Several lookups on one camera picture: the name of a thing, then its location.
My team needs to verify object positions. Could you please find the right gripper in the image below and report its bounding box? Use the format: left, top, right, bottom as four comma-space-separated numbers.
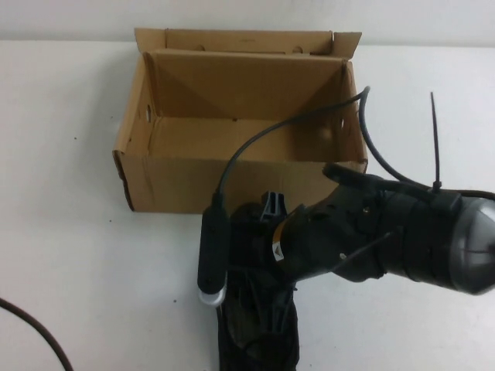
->
259, 162, 392, 337

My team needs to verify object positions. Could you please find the black mesh sneaker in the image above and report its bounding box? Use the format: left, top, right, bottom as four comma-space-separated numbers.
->
214, 200, 301, 371

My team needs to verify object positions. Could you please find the brown cardboard shoe box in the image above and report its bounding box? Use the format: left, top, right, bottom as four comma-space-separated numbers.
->
111, 26, 368, 213

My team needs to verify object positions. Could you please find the black zip tie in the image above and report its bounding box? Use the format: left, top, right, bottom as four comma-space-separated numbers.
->
429, 91, 442, 194
335, 233, 396, 270

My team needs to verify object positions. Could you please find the right wrist camera black silver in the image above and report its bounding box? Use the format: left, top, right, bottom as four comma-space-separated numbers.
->
196, 203, 233, 309

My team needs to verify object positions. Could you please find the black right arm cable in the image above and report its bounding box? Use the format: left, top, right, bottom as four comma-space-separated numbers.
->
211, 85, 438, 204

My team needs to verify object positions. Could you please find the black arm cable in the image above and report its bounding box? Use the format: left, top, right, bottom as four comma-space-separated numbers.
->
0, 296, 74, 371
211, 85, 438, 204

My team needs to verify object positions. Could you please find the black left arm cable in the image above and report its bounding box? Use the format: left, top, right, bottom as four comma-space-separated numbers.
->
0, 296, 74, 371

